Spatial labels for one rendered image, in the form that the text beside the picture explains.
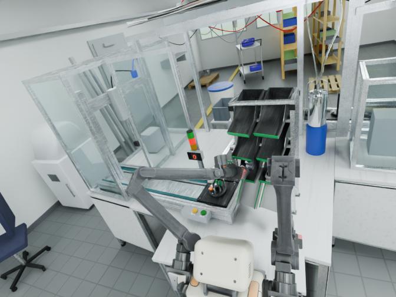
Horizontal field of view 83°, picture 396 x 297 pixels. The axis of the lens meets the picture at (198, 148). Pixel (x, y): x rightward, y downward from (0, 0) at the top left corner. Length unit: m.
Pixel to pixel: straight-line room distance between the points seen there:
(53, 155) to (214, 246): 2.94
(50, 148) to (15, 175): 0.72
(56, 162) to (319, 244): 3.03
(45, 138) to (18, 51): 1.35
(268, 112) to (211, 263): 0.82
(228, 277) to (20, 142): 3.59
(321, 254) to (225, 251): 0.75
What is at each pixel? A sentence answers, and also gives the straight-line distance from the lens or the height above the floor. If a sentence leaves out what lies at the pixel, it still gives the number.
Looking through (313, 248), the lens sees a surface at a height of 0.86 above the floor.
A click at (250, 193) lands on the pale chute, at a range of 1.54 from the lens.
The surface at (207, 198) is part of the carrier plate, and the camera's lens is 1.68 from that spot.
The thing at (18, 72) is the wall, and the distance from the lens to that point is 4.19.
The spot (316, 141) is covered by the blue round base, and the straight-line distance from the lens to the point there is 2.12.
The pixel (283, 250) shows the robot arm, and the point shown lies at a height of 1.30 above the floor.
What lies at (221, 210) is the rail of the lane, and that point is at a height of 0.95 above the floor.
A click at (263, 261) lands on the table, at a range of 1.47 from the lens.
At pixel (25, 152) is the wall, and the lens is 4.08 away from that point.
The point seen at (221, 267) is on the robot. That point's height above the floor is 1.34.
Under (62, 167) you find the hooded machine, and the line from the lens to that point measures 3.46.
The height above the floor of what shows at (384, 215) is 0.54.
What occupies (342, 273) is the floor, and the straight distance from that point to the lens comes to 2.50.
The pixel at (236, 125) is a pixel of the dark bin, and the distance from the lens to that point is 1.30.
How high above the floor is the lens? 2.11
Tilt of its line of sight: 30 degrees down
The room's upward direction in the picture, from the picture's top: 15 degrees counter-clockwise
